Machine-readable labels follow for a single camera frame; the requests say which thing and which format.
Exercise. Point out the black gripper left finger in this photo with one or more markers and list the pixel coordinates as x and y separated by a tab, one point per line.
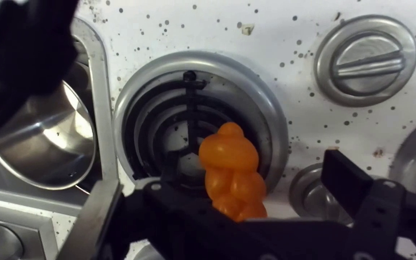
88	235

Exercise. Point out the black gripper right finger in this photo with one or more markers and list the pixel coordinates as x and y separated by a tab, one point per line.
365	198

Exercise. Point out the orange rubber toy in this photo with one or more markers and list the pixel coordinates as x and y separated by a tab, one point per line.
233	180

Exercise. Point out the grey stove knob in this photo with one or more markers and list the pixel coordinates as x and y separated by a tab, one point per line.
366	60
311	199

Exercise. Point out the small steel pot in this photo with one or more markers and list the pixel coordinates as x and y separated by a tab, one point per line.
51	141

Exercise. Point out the grey toy sink basin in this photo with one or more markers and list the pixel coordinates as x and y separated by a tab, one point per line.
70	200

